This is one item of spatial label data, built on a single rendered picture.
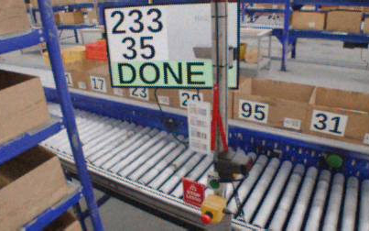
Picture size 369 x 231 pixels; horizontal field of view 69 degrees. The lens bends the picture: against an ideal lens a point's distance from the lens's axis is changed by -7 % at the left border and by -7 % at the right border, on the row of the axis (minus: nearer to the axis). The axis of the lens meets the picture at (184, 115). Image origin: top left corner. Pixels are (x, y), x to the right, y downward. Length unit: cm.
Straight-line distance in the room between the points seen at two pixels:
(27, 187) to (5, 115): 18
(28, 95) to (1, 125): 8
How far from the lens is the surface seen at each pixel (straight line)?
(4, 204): 72
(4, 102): 64
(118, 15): 106
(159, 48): 102
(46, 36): 65
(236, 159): 91
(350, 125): 149
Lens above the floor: 160
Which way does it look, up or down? 25 degrees down
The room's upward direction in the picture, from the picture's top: 4 degrees counter-clockwise
